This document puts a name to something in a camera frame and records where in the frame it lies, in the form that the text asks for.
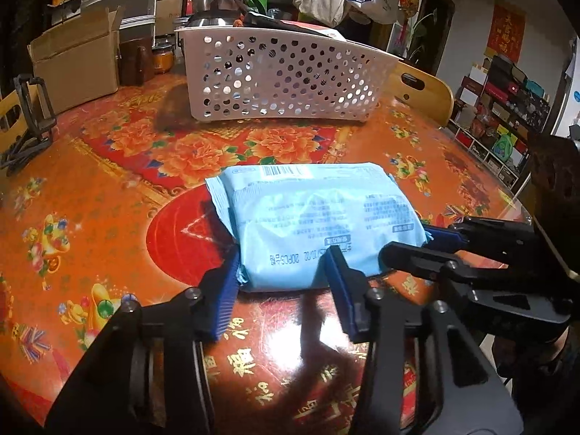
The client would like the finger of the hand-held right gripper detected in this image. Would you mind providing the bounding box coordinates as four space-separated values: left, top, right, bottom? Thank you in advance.
423 216 541 266
379 241 481 288

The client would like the shelf of assorted boxes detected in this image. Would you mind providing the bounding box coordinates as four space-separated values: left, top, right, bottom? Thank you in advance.
452 53 552 187

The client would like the light blue wipes pack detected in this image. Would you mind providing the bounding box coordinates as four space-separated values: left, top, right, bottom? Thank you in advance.
205 162 429 293

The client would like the white perforated plastic basket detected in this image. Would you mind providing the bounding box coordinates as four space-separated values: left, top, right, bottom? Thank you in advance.
174 26 402 124

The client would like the orange glass jar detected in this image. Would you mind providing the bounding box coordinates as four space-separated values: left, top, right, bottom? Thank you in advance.
153 45 175 74

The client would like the orange floral tablecloth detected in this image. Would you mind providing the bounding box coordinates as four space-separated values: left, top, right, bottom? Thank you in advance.
0 70 533 435

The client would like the red wall poster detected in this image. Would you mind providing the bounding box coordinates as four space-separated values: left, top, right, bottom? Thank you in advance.
483 4 527 65

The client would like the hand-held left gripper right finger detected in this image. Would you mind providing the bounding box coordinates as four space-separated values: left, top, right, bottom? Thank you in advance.
324 245 525 435

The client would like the black folding phone stand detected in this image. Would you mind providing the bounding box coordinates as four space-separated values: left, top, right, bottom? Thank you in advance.
0 74 58 175

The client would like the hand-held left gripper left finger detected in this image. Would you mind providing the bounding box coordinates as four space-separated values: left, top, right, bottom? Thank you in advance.
45 247 241 435

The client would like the stainless steel kettle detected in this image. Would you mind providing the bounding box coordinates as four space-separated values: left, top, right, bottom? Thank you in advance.
186 9 242 30

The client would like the wooden chair with handle slot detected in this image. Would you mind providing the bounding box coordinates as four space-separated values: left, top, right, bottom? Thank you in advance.
393 61 454 128

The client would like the brown cup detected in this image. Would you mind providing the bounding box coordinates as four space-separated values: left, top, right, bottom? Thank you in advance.
119 38 156 86

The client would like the potted plant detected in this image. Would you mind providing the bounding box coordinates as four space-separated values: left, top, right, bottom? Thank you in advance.
399 9 436 65

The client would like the open cardboard box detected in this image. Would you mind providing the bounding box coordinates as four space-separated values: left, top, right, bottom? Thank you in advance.
28 5 126 114

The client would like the dark wooden door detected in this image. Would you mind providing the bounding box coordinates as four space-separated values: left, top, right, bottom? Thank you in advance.
425 0 456 79

